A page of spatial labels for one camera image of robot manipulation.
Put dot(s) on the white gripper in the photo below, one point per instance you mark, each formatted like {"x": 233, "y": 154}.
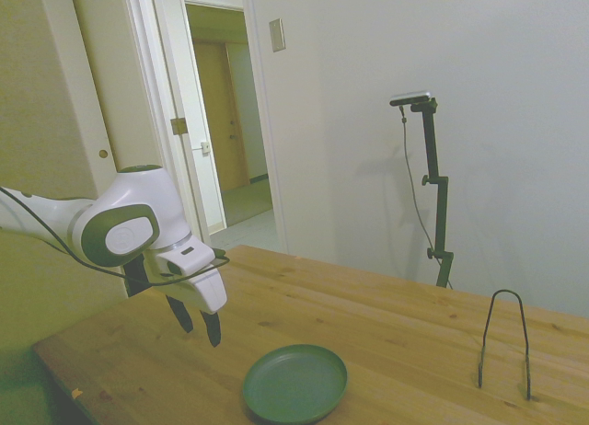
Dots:
{"x": 209, "y": 294}

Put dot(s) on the green round plate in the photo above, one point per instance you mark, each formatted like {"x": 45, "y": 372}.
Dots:
{"x": 294, "y": 383}

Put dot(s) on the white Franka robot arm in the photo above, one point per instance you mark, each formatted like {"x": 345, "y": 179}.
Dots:
{"x": 124, "y": 199}

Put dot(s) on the metal door strike plate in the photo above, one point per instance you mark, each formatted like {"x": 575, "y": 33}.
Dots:
{"x": 205, "y": 148}

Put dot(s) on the black box heater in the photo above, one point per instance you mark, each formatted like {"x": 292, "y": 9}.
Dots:
{"x": 136, "y": 288}

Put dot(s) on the brass door hinge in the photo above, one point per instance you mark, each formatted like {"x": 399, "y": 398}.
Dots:
{"x": 178, "y": 126}

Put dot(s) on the brown wooden hallway door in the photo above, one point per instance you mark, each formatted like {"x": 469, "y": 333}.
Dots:
{"x": 216, "y": 121}

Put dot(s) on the cream open door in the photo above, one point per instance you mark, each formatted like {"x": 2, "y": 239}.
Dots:
{"x": 119, "y": 84}

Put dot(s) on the white door frame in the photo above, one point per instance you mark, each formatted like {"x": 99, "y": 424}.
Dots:
{"x": 165, "y": 75}

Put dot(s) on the black jointed camera stand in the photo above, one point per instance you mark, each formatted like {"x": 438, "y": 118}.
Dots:
{"x": 442, "y": 213}

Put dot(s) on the beige wall switch plate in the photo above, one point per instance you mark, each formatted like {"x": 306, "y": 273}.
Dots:
{"x": 277, "y": 35}

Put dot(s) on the grey camera on stand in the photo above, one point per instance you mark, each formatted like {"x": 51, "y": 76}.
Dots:
{"x": 411, "y": 98}

